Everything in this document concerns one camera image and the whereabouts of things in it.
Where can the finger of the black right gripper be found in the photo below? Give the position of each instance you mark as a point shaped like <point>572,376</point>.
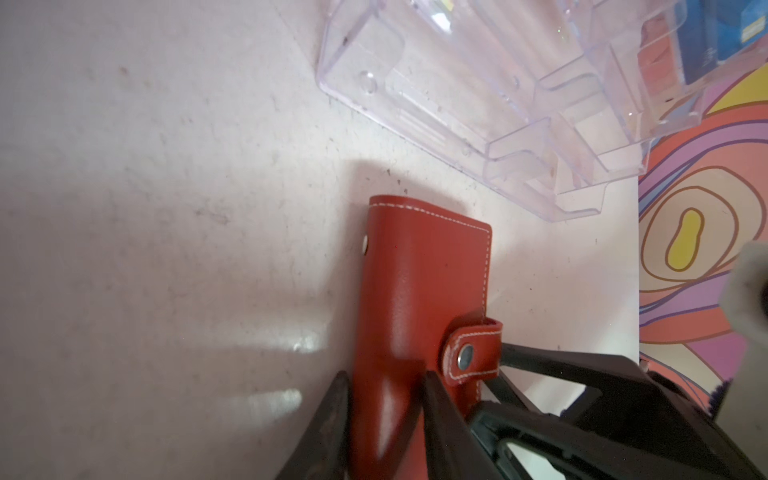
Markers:
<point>614,385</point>
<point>580,454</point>

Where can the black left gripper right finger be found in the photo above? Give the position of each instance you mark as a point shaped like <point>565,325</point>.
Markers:
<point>451,450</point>

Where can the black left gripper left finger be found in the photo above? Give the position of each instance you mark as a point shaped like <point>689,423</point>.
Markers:
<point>322,451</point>

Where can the red leather card holder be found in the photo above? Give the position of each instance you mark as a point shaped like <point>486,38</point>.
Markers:
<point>422,308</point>

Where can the clear acrylic card stand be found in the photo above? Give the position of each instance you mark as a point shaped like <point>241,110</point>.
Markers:
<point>543,102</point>

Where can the blue credit card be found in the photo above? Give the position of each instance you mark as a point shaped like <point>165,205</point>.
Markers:
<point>711,32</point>

